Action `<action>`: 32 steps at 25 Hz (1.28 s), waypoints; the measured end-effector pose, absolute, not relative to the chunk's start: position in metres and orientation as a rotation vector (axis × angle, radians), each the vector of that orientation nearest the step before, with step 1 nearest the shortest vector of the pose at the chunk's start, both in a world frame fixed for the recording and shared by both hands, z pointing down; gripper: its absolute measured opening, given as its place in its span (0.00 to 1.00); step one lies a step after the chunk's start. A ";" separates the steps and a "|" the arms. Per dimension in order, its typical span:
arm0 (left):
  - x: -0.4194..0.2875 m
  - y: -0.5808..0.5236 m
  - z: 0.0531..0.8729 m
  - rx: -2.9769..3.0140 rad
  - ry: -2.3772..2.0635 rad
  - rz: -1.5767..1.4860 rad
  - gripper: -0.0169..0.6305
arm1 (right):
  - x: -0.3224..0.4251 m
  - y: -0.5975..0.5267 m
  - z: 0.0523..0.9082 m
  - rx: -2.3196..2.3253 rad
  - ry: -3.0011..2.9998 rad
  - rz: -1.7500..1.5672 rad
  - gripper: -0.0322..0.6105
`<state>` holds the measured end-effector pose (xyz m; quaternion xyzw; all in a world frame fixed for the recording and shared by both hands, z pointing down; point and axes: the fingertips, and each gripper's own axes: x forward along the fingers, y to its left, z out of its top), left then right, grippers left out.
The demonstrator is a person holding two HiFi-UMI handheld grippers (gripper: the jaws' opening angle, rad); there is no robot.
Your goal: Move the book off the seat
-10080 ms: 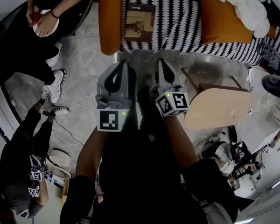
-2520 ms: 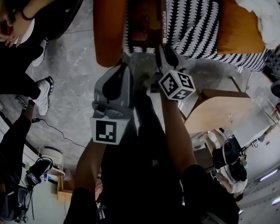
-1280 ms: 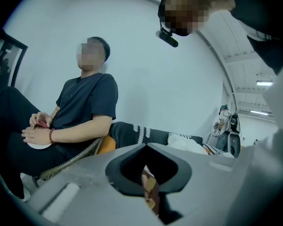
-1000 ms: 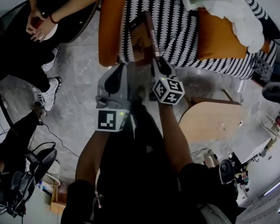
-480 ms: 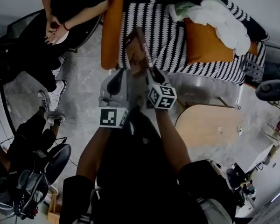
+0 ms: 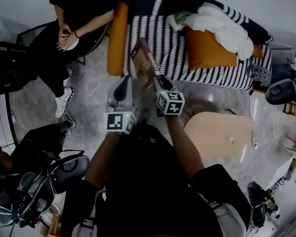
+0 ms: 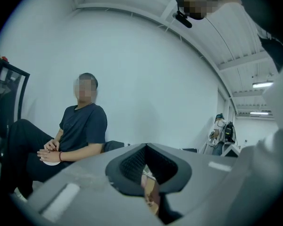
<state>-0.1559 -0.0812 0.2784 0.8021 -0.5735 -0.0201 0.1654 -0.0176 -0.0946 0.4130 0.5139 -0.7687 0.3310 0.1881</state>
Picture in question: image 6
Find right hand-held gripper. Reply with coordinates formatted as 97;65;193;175
154;75;185;117

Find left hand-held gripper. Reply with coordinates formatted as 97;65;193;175
103;77;136;135

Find brown magazine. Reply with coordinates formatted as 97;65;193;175
130;37;161;91

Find orange sofa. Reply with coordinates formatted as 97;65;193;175
106;0;273;93

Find person's left forearm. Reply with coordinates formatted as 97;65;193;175
85;132;120;190

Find person's right forearm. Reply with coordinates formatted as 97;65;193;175
166;115;205;180

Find black white striped sofa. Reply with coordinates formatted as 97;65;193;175
120;0;273;91

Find wooden coffee table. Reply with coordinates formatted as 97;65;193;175
184;107;255;160

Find person's black trousers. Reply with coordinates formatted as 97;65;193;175
134;105;168;143

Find orange cushion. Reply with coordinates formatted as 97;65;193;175
184;26;263;72

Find black white sneaker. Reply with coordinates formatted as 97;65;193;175
61;111;76;135

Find white round disc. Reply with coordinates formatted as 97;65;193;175
64;37;80;51

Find white cloth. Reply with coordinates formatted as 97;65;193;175
167;1;255;61

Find black mesh office chair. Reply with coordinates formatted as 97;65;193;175
0;151;90;229

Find grey knit cloth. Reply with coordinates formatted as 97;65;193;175
246;58;273;83

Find person's black shirt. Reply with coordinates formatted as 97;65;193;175
60;122;252;237

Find black glass cabinet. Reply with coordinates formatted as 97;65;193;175
0;39;37;96

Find dark round speaker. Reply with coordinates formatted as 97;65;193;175
265;79;296;106

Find wooden crate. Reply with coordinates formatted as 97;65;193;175
283;101;296;119

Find white cabinet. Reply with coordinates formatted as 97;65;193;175
251;154;296;191

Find person's left grey shoulder strap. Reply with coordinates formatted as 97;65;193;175
71;189;108;237

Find person's grey shoulder strap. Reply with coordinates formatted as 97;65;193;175
71;189;108;237
199;194;249;237

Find person's right grey shoulder strap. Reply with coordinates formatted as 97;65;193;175
199;194;249;237

